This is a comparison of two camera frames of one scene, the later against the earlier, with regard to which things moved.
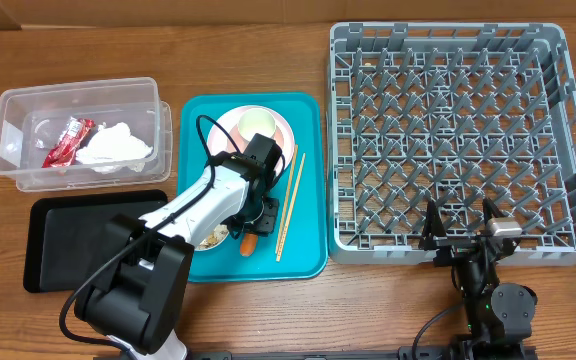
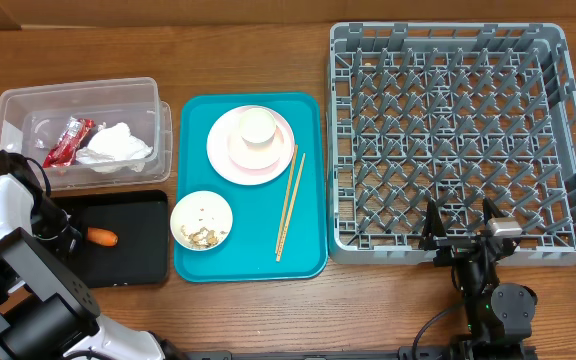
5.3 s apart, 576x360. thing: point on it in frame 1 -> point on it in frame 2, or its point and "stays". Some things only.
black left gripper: (265, 225) -> (64, 247)
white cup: (256, 121) stays
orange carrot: (248, 244) -> (102, 236)
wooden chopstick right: (291, 207) stays
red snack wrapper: (62, 154) stays
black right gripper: (433, 237) stays
